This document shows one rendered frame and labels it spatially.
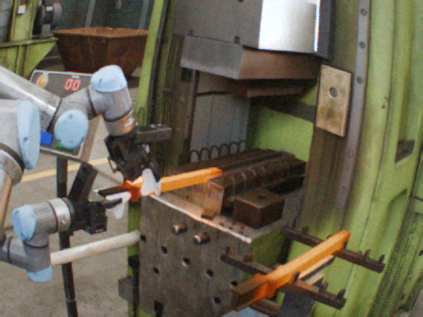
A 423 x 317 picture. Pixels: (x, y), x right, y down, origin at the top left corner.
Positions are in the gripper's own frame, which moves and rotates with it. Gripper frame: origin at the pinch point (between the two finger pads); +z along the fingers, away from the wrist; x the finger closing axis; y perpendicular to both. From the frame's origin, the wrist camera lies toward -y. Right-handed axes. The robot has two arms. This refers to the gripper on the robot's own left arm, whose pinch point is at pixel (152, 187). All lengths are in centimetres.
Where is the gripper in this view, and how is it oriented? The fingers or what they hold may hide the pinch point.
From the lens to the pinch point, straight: 135.4
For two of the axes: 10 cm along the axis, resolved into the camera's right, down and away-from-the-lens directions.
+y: -6.2, 6.0, -5.1
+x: 7.5, 2.8, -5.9
